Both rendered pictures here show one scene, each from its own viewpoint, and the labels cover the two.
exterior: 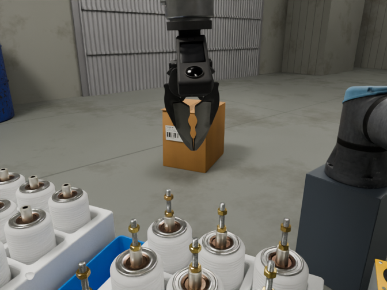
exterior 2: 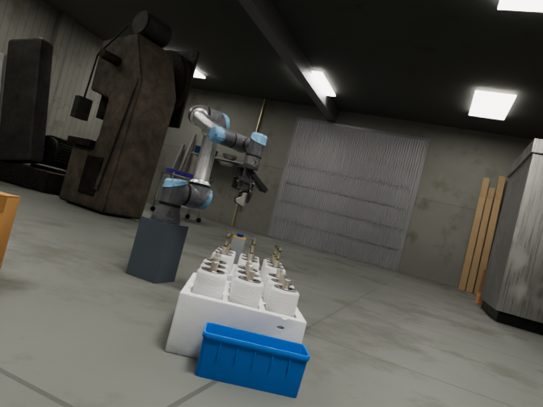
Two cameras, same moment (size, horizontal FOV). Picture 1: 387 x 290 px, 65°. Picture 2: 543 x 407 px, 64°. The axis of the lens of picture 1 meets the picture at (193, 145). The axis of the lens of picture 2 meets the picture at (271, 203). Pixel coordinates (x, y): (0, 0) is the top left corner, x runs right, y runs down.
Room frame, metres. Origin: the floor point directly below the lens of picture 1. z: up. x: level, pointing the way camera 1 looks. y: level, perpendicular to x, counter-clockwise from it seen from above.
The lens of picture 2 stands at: (1.32, 1.80, 0.46)
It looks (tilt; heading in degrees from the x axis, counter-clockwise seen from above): 2 degrees up; 242
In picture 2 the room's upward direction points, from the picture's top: 14 degrees clockwise
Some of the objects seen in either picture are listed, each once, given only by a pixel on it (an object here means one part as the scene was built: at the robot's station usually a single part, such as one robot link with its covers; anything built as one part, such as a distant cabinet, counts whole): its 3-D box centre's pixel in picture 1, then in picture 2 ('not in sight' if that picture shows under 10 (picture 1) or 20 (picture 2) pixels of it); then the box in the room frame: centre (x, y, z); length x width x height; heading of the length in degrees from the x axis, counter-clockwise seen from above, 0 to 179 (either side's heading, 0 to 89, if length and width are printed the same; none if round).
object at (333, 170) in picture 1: (359, 157); (167, 211); (0.71, -0.42, 0.35); 0.15 x 0.15 x 0.10
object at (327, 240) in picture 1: (346, 224); (157, 249); (0.71, -0.42, 0.15); 0.18 x 0.18 x 0.30; 41
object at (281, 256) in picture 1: (282, 255); not in sight; (0.45, -0.16, 0.26); 0.02 x 0.02 x 0.03
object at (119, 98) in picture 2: not in sight; (124, 115); (0.60, -4.01, 1.24); 1.27 x 1.16 x 2.48; 131
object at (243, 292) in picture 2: not in sight; (242, 308); (0.68, 0.59, 0.16); 0.10 x 0.10 x 0.18
